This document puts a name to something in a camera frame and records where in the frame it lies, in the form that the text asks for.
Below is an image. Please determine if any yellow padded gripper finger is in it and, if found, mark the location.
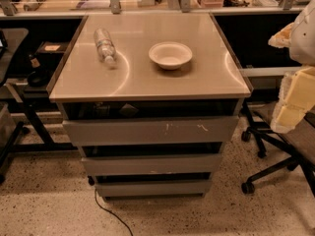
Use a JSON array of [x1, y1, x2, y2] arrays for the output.
[[268, 23, 293, 48], [270, 66, 315, 134]]

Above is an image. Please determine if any grey top drawer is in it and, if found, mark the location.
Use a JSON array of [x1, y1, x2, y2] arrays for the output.
[[63, 116, 238, 147]]

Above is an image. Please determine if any grey drawer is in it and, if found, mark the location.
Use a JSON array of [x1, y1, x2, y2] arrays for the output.
[[82, 153, 222, 176], [63, 116, 238, 147], [95, 181, 212, 198]]

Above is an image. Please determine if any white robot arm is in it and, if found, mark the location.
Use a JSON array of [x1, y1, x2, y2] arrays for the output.
[[268, 3, 315, 134]]

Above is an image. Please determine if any grey drawer cabinet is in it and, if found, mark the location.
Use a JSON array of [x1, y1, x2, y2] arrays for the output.
[[48, 13, 251, 185]]

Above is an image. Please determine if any grey middle drawer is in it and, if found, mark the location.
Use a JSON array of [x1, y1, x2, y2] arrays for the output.
[[82, 153, 222, 176]]

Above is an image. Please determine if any grey bottom drawer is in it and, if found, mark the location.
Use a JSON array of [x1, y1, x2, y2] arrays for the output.
[[95, 181, 212, 198]]

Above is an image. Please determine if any black office chair right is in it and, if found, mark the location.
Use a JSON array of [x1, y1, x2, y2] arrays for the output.
[[241, 102, 315, 196]]

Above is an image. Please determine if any white bowl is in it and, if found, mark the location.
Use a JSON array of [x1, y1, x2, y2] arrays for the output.
[[149, 42, 193, 70]]

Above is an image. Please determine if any white folded paper packet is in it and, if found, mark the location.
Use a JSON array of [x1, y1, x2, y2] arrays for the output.
[[119, 103, 138, 117]]

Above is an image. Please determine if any clear plastic water bottle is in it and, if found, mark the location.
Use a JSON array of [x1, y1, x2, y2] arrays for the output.
[[94, 29, 116, 67]]

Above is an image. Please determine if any black box with label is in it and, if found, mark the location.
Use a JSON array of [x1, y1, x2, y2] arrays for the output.
[[36, 41, 68, 54]]

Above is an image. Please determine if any black round object under desk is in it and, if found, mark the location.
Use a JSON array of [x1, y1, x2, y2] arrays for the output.
[[27, 70, 50, 87]]

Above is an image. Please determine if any black floor cable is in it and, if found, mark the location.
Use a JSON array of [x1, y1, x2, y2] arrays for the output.
[[94, 189, 135, 236]]

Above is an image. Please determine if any black desk frame left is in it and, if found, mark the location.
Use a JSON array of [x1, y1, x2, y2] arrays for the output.
[[5, 83, 77, 152]]

